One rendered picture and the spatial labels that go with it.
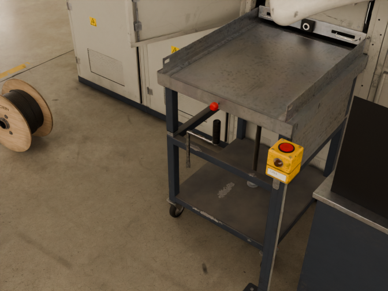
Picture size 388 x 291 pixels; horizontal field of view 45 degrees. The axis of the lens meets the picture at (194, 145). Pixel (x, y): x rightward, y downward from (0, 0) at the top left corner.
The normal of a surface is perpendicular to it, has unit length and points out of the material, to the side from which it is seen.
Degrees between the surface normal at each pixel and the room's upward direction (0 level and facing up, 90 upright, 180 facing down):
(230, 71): 0
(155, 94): 90
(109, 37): 90
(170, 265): 0
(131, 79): 90
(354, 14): 90
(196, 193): 0
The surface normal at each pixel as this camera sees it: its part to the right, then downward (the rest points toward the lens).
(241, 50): 0.00, -0.79
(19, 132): -0.47, 0.53
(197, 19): 0.51, 0.52
